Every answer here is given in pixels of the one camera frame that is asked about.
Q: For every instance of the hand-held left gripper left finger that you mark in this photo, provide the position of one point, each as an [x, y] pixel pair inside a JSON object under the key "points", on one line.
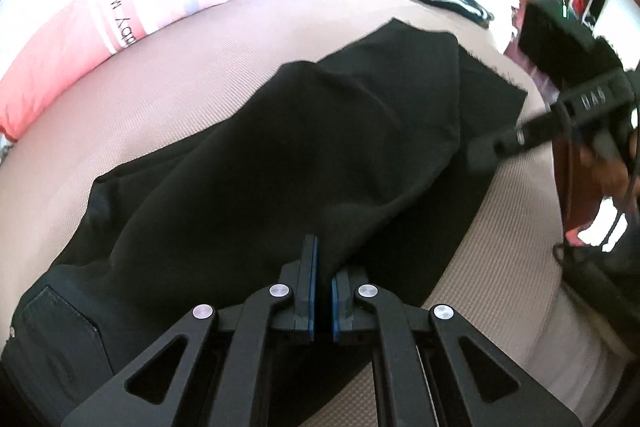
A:
{"points": [[312, 297]]}

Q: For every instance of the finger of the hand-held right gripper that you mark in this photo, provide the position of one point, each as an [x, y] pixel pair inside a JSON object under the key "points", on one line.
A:
{"points": [[500, 144]]}

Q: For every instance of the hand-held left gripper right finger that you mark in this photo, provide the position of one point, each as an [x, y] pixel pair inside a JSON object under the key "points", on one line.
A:
{"points": [[334, 307]]}

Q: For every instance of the black pants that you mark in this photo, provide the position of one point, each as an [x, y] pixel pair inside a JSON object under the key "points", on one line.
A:
{"points": [[300, 157]]}

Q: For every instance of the person's right hand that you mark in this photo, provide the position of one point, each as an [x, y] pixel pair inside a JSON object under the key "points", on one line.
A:
{"points": [[614, 177]]}

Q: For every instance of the beige textured bed mat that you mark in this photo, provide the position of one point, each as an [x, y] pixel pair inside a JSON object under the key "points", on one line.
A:
{"points": [[175, 72]]}

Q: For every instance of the long pink white pillow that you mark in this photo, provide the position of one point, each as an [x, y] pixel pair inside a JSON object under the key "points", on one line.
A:
{"points": [[65, 47]]}

